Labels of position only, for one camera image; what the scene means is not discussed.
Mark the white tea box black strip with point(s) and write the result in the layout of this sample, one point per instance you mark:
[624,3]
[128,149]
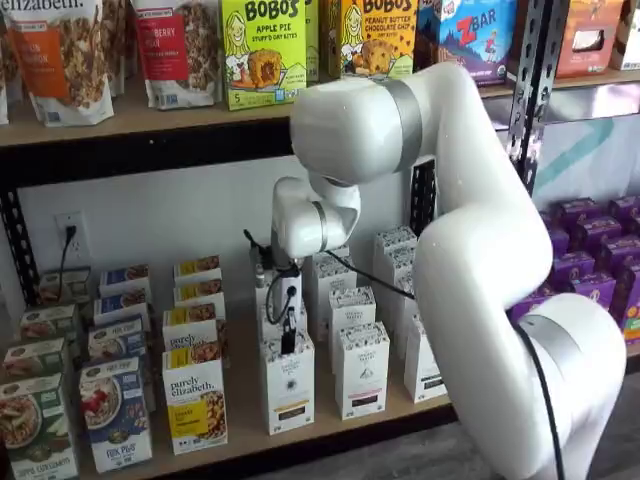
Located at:
[400,265]
[425,365]
[395,240]
[404,310]

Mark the orange label granola bag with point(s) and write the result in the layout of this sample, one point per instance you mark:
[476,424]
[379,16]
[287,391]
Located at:
[65,60]

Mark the white wall outlet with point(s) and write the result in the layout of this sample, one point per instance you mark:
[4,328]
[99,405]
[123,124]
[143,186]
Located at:
[59,222]

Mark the white plastic sheet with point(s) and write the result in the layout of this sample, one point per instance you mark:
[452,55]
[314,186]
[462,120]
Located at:
[580,150]

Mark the brown granola pouch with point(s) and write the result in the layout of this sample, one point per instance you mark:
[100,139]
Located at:
[117,45]

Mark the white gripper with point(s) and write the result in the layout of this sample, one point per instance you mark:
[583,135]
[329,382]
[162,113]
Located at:
[295,292]

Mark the green cereal box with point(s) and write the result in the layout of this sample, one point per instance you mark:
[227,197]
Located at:
[32,357]
[47,322]
[77,282]
[35,430]

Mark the blue purple Zbar box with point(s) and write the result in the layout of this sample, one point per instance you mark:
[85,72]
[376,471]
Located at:
[475,30]

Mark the white tea box pink strip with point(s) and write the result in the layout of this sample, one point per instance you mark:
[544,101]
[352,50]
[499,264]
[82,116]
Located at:
[335,290]
[352,307]
[362,375]

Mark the yellow Bobo's peanut butter box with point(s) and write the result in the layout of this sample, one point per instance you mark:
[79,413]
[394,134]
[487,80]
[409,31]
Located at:
[380,40]

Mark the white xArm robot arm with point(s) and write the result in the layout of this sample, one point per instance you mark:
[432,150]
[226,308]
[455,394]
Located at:
[475,225]

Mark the purple Annie's snack box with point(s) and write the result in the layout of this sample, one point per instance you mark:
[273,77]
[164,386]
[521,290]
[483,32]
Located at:
[627,290]
[620,250]
[572,265]
[592,285]
[577,211]
[527,305]
[625,207]
[597,231]
[557,242]

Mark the white yellow Purely Elizabeth box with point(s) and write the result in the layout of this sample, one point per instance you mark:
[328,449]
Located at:
[187,327]
[197,267]
[197,295]
[192,400]

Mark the green Bobo's apple pie box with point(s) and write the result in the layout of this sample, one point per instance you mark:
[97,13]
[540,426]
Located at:
[312,40]
[262,55]

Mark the black metal shelf rack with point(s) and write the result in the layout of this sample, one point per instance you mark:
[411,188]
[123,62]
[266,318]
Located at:
[150,160]

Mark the red label granola bag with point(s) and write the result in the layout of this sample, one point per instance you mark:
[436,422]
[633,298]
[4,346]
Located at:
[175,50]

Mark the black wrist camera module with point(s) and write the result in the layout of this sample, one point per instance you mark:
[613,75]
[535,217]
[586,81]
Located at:
[261,255]

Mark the white granola bag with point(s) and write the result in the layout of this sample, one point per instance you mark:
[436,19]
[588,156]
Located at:
[3,60]

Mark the orange snack box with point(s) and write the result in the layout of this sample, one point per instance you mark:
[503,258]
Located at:
[590,35]

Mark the blue cereal box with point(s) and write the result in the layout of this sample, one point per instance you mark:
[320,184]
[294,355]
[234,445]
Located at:
[115,415]
[120,305]
[117,337]
[122,277]

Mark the cream snack box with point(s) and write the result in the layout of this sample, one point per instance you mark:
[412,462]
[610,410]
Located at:
[630,35]

